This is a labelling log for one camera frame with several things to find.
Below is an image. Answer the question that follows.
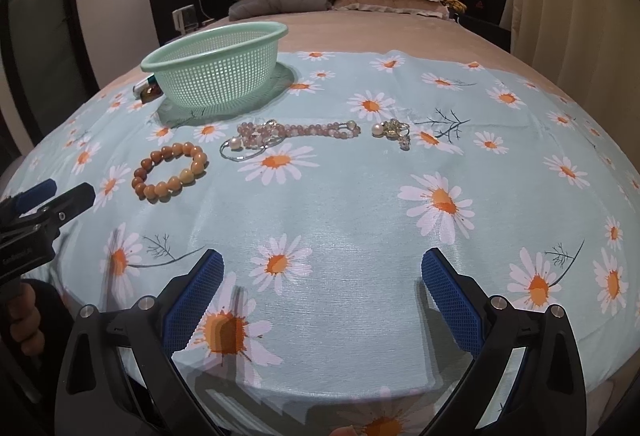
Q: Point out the orange bead bracelet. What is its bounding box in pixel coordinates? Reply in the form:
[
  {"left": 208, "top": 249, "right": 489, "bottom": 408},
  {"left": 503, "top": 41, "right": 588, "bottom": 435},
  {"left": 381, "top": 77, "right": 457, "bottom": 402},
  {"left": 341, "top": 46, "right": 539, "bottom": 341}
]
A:
[{"left": 131, "top": 141, "right": 210, "bottom": 203}]

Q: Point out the silver bangle with charm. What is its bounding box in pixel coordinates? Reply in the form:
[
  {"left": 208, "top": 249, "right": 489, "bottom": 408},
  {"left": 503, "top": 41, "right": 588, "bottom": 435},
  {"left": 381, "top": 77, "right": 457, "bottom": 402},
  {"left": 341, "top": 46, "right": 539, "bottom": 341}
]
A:
[{"left": 218, "top": 135, "right": 284, "bottom": 162}]

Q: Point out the pink bead bracelet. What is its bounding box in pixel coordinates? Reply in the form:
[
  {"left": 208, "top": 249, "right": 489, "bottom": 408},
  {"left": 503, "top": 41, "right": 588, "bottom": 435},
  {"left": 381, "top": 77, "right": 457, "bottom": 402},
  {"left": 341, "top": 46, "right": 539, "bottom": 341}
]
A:
[{"left": 235, "top": 117, "right": 362, "bottom": 151}]

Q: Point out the pearl and gold brooch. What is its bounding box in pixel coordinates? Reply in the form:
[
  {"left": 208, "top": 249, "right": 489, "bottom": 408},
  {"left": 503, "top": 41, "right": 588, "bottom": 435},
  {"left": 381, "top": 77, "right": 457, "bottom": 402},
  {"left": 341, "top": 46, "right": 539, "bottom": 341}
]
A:
[{"left": 371, "top": 119, "right": 411, "bottom": 151}]

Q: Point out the mint green plastic basket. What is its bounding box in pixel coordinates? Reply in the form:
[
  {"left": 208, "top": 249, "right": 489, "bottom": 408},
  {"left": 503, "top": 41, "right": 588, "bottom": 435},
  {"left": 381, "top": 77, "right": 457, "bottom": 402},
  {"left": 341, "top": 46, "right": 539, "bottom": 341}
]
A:
[{"left": 140, "top": 22, "right": 288, "bottom": 109}]

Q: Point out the person's left hand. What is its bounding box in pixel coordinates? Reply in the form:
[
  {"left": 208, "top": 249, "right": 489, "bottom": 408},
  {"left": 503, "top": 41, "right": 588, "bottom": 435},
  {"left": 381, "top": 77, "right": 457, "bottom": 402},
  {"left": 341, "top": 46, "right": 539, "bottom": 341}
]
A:
[{"left": 1, "top": 282, "right": 44, "bottom": 357}]

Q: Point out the dark glass door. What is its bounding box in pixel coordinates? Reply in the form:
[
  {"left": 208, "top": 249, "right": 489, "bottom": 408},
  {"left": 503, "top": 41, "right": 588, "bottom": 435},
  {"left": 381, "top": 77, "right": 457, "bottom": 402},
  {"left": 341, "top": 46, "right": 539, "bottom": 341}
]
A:
[{"left": 1, "top": 0, "right": 99, "bottom": 144}]

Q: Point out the white and green small device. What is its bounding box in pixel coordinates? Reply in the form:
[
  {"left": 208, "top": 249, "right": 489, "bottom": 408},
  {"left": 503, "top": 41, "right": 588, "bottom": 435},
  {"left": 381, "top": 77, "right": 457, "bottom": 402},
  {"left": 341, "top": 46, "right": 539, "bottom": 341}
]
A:
[{"left": 132, "top": 74, "right": 163, "bottom": 104}]

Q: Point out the daisy print teal cloth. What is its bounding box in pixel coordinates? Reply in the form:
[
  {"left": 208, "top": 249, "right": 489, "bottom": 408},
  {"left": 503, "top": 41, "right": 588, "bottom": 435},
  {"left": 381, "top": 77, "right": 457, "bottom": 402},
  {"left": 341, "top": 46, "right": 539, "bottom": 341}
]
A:
[{"left": 6, "top": 51, "right": 639, "bottom": 435}]

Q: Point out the white bedside device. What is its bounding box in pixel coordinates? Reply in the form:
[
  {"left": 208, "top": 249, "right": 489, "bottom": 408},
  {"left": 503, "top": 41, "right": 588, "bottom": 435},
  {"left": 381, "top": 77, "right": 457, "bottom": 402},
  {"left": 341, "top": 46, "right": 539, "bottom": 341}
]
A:
[{"left": 171, "top": 4, "right": 200, "bottom": 36}]

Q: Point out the lower grey folded quilt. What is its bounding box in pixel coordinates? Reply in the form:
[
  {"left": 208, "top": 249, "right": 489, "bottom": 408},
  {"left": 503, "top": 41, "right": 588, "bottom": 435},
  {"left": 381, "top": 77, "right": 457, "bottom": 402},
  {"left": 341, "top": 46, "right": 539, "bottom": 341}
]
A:
[{"left": 229, "top": 0, "right": 331, "bottom": 22}]

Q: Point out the beige bed blanket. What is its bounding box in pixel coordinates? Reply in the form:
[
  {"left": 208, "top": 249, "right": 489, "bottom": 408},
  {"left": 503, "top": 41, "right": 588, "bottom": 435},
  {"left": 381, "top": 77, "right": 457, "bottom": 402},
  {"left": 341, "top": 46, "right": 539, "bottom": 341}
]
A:
[{"left": 89, "top": 9, "right": 576, "bottom": 103}]

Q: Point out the cream curtain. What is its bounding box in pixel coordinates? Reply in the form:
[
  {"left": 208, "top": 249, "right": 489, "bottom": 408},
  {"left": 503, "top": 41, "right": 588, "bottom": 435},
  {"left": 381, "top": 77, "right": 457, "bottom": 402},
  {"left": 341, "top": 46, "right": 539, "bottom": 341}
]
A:
[{"left": 510, "top": 0, "right": 639, "bottom": 162}]

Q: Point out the lower beige ruffled pillow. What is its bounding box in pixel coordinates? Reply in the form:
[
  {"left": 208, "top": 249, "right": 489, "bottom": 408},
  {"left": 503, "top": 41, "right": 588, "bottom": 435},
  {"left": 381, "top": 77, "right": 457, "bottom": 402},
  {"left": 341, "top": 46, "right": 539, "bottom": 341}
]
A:
[{"left": 333, "top": 0, "right": 449, "bottom": 19}]

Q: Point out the white charging cable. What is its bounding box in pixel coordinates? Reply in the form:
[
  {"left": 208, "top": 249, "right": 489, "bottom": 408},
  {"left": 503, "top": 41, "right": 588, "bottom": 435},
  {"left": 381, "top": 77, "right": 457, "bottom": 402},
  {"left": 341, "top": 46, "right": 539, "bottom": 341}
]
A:
[{"left": 194, "top": 0, "right": 216, "bottom": 28}]

